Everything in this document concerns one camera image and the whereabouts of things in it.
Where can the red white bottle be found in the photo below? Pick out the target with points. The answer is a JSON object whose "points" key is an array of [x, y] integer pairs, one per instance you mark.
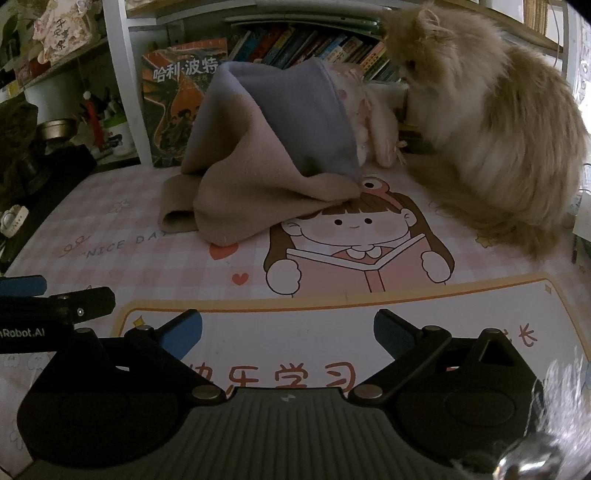
{"points": [[92, 117]]}

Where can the row of books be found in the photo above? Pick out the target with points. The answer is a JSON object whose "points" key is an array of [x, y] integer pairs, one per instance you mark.
{"points": [[295, 44]]}

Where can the pink floral pouch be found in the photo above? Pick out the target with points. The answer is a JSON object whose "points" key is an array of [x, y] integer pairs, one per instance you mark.
{"points": [[64, 30]]}

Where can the dark patterned cloth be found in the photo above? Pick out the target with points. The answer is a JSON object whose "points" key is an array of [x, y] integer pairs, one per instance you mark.
{"points": [[18, 147]]}

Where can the white round pot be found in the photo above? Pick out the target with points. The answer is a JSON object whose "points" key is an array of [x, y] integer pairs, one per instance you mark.
{"points": [[53, 99]]}

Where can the black bag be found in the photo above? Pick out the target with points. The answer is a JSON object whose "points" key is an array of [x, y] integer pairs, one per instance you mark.
{"points": [[64, 161]]}

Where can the metal bowl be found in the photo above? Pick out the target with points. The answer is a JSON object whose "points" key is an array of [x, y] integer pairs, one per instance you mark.
{"points": [[56, 129]]}

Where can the white wristwatch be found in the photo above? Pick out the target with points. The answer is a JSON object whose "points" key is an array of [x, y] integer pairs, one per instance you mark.
{"points": [[13, 220]]}

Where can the pink printed desk mat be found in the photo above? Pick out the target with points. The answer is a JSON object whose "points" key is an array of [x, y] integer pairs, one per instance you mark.
{"points": [[138, 258]]}

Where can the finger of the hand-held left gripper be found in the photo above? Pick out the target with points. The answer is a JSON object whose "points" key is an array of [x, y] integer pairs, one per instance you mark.
{"points": [[85, 305], [21, 285]]}

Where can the large illustrated book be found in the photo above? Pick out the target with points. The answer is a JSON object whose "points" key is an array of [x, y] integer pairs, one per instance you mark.
{"points": [[171, 106]]}

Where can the wooden shelf board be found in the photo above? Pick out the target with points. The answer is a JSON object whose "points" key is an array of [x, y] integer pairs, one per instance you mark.
{"points": [[60, 62], [521, 25]]}

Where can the white pen cup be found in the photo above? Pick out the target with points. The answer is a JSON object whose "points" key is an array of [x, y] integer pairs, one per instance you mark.
{"points": [[117, 138]]}

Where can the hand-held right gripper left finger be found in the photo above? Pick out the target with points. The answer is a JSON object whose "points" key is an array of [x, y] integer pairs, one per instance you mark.
{"points": [[182, 334]]}

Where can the white shelf post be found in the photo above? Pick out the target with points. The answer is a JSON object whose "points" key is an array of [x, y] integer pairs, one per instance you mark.
{"points": [[127, 83]]}

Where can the fluffy ginger cat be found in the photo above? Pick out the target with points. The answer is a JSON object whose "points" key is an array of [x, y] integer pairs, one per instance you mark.
{"points": [[498, 129]]}

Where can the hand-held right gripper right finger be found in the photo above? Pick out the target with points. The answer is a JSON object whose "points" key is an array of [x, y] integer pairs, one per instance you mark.
{"points": [[392, 333]]}

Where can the pink plush rabbit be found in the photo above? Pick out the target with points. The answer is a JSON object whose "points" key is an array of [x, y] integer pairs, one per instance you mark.
{"points": [[375, 121]]}

